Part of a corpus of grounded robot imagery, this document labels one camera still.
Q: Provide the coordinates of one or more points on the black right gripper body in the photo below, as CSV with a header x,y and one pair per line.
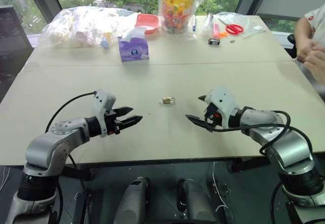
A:
x,y
212,118

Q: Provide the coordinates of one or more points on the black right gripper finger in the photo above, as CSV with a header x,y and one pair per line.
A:
x,y
202,98
199,122

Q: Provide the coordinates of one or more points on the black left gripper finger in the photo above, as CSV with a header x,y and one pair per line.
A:
x,y
124,110
132,121

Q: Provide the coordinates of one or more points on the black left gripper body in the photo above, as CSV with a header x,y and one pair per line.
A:
x,y
113,125

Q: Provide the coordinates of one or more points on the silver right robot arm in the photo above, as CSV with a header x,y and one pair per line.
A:
x,y
284,147

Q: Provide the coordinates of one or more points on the person's right forearm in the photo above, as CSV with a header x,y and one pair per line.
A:
x,y
303,28

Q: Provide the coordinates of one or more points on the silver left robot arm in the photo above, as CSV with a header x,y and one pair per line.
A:
x,y
48,147

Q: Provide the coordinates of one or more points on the person's right hand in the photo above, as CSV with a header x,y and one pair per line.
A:
x,y
308,50

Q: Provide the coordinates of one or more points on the person's left hand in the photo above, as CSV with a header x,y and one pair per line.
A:
x,y
317,61

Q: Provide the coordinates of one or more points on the small brass padlock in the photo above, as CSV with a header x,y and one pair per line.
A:
x,y
167,100

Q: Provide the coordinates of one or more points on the small black box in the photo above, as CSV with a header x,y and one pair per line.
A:
x,y
214,42

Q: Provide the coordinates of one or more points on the purple tissue box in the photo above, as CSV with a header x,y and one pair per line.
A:
x,y
133,50

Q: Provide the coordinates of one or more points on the small orange item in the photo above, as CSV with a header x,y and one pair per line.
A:
x,y
223,34

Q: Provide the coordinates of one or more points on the pink plastic item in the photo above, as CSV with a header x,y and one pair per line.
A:
x,y
216,30

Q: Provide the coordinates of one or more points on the small bottle with blue cap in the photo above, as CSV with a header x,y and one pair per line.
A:
x,y
105,42

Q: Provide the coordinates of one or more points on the small white plastic bag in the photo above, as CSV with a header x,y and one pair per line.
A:
x,y
207,24

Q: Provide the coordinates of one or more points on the blue pen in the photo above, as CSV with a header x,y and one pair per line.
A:
x,y
194,24

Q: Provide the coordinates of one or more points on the dark grey rounded housing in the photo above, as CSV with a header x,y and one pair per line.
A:
x,y
134,201
195,203

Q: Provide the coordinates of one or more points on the flat clear plastic bag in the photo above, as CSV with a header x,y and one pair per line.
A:
x,y
250,24

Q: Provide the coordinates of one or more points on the red plastic bowl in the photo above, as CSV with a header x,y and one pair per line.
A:
x,y
147,22

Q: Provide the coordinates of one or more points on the colourful candy jar in bag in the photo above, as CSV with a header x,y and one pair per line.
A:
x,y
176,8

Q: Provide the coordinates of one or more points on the clear plastic bag of goods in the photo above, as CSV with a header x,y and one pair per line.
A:
x,y
76,28

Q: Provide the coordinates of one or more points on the black chair armrest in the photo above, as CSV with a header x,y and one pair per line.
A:
x,y
292,45

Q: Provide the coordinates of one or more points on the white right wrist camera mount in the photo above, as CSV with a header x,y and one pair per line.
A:
x,y
223,102

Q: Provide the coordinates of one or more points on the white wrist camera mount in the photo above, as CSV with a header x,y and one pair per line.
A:
x,y
102,102
223,102

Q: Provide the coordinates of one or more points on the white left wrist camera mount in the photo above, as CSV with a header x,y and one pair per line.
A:
x,y
102,102

